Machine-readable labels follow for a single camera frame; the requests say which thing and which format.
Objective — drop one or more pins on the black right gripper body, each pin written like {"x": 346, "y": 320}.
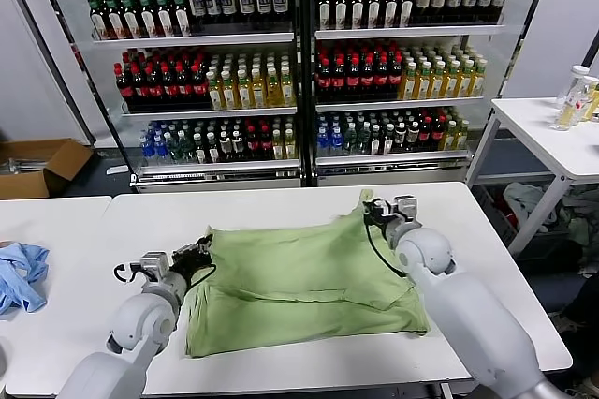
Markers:
{"x": 384, "y": 222}

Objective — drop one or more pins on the white side table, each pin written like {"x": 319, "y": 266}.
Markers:
{"x": 538, "y": 127}

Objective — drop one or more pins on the silver metal parts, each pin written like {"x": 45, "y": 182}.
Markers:
{"x": 18, "y": 167}

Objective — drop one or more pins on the black framed glass door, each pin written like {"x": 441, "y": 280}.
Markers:
{"x": 80, "y": 62}
{"x": 511, "y": 62}

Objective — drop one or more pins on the crumpled light blue cloth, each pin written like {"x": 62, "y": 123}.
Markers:
{"x": 23, "y": 277}

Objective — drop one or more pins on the small yellow juice bottle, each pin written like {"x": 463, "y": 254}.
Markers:
{"x": 278, "y": 148}
{"x": 290, "y": 148}
{"x": 461, "y": 136}
{"x": 449, "y": 137}

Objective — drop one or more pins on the light green polo shirt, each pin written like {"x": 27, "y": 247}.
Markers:
{"x": 290, "y": 277}

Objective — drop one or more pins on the small red cap cola bottle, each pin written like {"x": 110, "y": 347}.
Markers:
{"x": 252, "y": 146}
{"x": 265, "y": 146}
{"x": 425, "y": 134}
{"x": 437, "y": 133}

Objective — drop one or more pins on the small green water bottle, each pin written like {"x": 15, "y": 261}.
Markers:
{"x": 174, "y": 151}
{"x": 363, "y": 142}
{"x": 350, "y": 142}
{"x": 187, "y": 151}

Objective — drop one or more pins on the pale green garment pile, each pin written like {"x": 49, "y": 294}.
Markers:
{"x": 580, "y": 226}

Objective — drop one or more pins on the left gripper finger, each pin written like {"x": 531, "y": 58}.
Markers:
{"x": 207, "y": 244}
{"x": 188, "y": 249}

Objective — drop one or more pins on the white grey garment pile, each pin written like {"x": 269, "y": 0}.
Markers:
{"x": 524, "y": 200}

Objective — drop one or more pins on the small white floor object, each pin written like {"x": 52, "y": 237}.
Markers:
{"x": 117, "y": 170}

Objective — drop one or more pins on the small blue drink bottle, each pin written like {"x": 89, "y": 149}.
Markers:
{"x": 147, "y": 151}
{"x": 322, "y": 143}
{"x": 161, "y": 151}
{"x": 336, "y": 143}

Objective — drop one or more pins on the white cap beige label bottle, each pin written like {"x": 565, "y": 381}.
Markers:
{"x": 423, "y": 1}
{"x": 439, "y": 0}

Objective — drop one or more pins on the small dark white cap bottle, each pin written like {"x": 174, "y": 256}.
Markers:
{"x": 213, "y": 150}
{"x": 400, "y": 137}
{"x": 200, "y": 151}
{"x": 388, "y": 140}
{"x": 375, "y": 141}
{"x": 413, "y": 136}
{"x": 225, "y": 149}
{"x": 238, "y": 148}

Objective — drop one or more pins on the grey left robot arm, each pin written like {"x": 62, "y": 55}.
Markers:
{"x": 140, "y": 319}

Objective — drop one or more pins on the white metal shelf board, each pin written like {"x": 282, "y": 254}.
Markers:
{"x": 215, "y": 167}
{"x": 398, "y": 104}
{"x": 196, "y": 39}
{"x": 407, "y": 32}
{"x": 393, "y": 158}
{"x": 210, "y": 113}

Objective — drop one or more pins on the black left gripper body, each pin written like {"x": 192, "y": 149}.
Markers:
{"x": 192, "y": 262}

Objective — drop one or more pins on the dark laundry basket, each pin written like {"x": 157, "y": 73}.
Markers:
{"x": 491, "y": 211}

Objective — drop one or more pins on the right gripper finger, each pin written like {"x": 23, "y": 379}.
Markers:
{"x": 387, "y": 208}
{"x": 372, "y": 206}

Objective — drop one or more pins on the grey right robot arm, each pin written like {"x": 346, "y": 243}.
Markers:
{"x": 468, "y": 314}

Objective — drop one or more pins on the glass drinks display cabinet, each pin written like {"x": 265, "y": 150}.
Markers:
{"x": 393, "y": 174}
{"x": 215, "y": 182}

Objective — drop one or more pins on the open brown cardboard box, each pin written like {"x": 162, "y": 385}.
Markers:
{"x": 65, "y": 160}

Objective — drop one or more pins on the clear bottle white cap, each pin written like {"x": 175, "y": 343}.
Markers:
{"x": 568, "y": 99}

